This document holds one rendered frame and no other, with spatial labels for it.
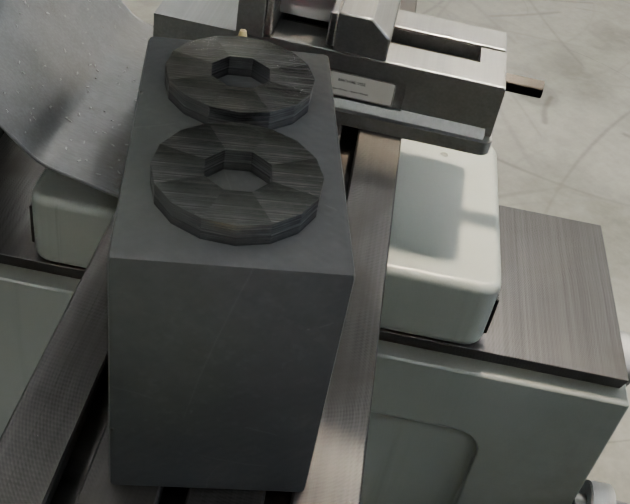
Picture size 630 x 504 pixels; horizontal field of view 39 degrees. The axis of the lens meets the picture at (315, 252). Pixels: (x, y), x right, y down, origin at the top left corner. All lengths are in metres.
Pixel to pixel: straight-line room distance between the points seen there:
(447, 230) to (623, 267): 1.47
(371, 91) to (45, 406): 0.45
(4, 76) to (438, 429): 0.61
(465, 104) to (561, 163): 1.84
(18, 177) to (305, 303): 0.72
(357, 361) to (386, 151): 0.28
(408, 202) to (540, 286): 0.20
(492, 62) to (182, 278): 0.55
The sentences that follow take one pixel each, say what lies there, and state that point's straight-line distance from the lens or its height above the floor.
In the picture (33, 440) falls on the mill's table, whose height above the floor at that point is 0.92.
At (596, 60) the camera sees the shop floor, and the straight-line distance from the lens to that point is 3.37.
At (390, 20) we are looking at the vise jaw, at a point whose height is 1.02.
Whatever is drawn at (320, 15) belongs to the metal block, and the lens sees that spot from 0.89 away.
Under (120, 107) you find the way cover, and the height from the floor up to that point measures 0.86.
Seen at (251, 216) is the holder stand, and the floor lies 1.12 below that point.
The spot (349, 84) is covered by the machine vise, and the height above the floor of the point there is 0.96.
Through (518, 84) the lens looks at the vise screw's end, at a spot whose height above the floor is 0.97.
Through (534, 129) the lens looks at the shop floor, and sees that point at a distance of 2.83.
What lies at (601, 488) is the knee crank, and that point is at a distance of 1.17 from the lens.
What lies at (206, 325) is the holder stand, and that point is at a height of 1.06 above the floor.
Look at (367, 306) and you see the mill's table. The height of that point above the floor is 0.92.
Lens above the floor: 1.39
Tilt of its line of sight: 40 degrees down
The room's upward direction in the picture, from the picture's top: 11 degrees clockwise
